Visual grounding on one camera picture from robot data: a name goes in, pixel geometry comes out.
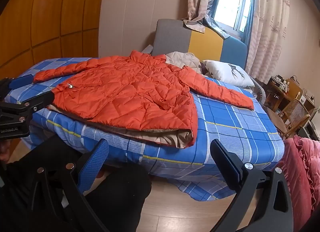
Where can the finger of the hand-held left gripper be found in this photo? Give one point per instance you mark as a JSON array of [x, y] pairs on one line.
[[37, 101], [22, 81]]

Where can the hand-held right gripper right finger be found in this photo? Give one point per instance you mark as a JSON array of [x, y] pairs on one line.
[[230, 169]]

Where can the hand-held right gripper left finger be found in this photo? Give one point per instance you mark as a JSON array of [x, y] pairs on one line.
[[95, 164]]

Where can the orange puffer jacket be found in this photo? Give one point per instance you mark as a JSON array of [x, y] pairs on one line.
[[130, 92]]

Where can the bed with blue plaid sheet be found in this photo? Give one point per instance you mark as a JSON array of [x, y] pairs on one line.
[[225, 132]]

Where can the wooden wardrobe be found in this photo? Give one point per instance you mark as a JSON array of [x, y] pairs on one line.
[[50, 22]]

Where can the red ruffled bedspread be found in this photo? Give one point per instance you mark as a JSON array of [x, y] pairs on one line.
[[302, 167]]

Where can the rattan wooden chair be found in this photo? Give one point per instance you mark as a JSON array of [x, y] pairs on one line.
[[295, 112]]

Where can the black electronic device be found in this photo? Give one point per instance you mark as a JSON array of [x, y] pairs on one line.
[[310, 129]]

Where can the cluttered wooden desk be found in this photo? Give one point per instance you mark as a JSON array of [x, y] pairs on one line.
[[277, 89]]

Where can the white deer print pillow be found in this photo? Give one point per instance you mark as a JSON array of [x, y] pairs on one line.
[[225, 72]]

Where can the beige quilted blanket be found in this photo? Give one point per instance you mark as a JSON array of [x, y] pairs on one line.
[[185, 59]]

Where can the pale grey rolled mat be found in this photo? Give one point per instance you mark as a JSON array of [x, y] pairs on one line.
[[148, 49]]

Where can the grey yellow blue headboard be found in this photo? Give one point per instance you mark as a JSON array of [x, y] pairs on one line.
[[172, 37]]

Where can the patterned beige curtain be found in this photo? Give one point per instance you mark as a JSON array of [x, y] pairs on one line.
[[270, 22]]

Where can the blue framed window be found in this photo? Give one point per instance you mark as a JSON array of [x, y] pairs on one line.
[[235, 2]]

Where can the grey padded rail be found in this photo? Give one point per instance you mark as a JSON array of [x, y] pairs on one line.
[[260, 92]]

